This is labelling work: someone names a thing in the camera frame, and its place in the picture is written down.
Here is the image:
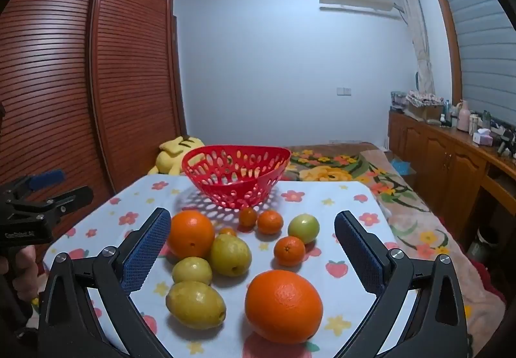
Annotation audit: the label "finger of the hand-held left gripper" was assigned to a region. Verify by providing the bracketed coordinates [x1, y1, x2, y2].
[6, 169, 65, 198]
[8, 186, 94, 222]

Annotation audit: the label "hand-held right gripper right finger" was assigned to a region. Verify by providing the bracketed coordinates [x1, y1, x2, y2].
[334, 210, 468, 358]

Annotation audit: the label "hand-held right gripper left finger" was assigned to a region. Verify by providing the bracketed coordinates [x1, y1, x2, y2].
[38, 207, 174, 358]

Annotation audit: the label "large orange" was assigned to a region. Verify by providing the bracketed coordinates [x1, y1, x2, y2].
[244, 270, 324, 344]
[166, 210, 216, 260]

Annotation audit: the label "red perforated plastic basket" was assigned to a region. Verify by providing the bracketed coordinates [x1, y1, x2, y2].
[181, 145, 292, 209]

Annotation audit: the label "person's left hand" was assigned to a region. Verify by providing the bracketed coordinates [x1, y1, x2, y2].
[0, 247, 38, 291]

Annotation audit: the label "white flower-print tablecloth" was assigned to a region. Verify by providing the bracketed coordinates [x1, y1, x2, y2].
[42, 174, 436, 358]

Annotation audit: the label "green apple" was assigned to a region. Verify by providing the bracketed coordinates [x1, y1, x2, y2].
[287, 214, 320, 244]

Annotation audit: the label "yellow plush toy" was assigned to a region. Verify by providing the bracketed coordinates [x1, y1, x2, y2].
[147, 135, 206, 176]

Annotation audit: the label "brown slatted wooden wardrobe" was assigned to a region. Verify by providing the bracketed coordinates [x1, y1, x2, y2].
[0, 0, 188, 262]

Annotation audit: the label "dark trash can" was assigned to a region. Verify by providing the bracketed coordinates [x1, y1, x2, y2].
[468, 227, 501, 262]

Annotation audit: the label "wooden sideboard cabinet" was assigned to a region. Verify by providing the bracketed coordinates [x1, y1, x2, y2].
[388, 110, 516, 246]

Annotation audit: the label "floral fabric storage basket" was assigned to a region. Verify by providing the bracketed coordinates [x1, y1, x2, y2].
[405, 90, 444, 121]

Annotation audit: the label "pink bottle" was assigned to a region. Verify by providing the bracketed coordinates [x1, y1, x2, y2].
[457, 100, 470, 132]

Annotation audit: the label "white curtain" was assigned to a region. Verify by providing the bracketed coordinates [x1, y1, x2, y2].
[393, 0, 436, 95]

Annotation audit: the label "window roller blind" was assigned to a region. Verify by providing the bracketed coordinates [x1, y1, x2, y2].
[435, 0, 516, 133]

